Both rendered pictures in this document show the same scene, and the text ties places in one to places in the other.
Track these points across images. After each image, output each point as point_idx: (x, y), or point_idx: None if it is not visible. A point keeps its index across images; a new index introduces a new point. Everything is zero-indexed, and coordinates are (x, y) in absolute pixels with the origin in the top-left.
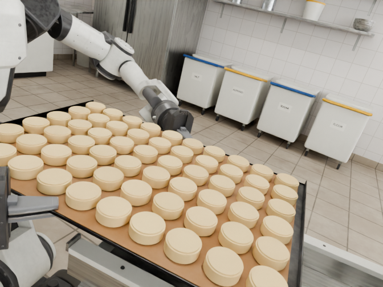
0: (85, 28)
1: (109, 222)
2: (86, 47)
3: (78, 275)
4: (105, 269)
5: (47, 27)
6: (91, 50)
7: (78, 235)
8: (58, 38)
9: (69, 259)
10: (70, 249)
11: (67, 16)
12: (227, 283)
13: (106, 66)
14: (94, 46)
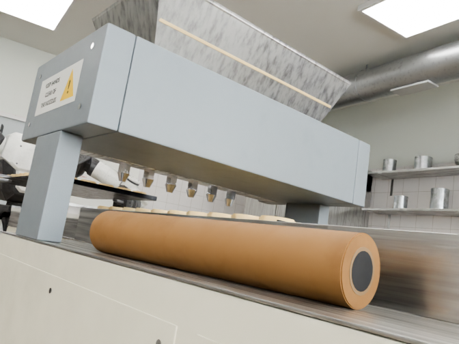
0: (106, 167)
1: (20, 175)
2: (105, 179)
3: (10, 222)
4: (17, 209)
5: (78, 162)
6: (108, 181)
7: (19, 206)
8: (89, 173)
9: (10, 214)
10: (11, 207)
11: (95, 160)
12: None
13: None
14: (110, 178)
